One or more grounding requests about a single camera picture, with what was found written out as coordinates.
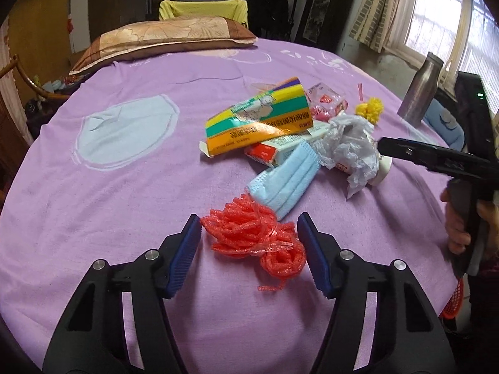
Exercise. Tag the red plastic basket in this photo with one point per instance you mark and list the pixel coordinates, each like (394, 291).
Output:
(454, 304)

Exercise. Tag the black hanging jacket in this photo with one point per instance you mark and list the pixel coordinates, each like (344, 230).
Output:
(269, 7)

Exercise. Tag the window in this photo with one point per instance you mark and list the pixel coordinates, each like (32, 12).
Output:
(436, 7)

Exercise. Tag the clear red printed wrapper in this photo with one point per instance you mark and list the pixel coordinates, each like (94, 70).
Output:
(325, 99)

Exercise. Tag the red and white carton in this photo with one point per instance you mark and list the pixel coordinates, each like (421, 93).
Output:
(273, 152)

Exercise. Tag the yellow pompom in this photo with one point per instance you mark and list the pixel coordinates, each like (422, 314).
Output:
(370, 109)

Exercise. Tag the yellow chair cover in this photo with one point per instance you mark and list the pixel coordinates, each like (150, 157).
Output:
(202, 7)

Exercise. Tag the wooden chair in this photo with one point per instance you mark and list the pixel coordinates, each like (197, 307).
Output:
(27, 81)

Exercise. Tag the metal bottle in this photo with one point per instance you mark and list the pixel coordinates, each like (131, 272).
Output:
(421, 89)

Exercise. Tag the yellow green striped box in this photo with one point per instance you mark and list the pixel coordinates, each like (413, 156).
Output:
(253, 117)

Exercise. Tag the brown patterned pillow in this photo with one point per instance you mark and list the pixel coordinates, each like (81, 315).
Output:
(156, 35)

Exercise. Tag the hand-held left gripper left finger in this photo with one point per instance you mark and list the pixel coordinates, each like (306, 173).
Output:
(183, 257)

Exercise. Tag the framed picture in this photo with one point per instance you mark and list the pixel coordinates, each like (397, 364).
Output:
(319, 7)

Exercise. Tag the checked curtain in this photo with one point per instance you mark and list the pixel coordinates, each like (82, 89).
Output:
(378, 7)

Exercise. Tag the white plastic bag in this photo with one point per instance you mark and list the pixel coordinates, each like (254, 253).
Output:
(351, 144)

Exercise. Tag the wooden cabinet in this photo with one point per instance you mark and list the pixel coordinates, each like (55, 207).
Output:
(39, 27)

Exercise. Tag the blue face mask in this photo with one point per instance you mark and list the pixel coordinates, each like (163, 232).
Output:
(284, 179)

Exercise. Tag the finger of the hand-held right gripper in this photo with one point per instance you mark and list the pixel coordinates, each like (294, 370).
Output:
(413, 152)

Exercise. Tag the red foam net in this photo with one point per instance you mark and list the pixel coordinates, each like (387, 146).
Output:
(241, 230)

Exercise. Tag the red twist strip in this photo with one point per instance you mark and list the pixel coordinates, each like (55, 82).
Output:
(360, 91)

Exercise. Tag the person's right hand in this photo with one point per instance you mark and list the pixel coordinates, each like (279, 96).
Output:
(456, 230)

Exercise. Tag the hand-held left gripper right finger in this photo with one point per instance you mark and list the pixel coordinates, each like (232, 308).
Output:
(314, 257)

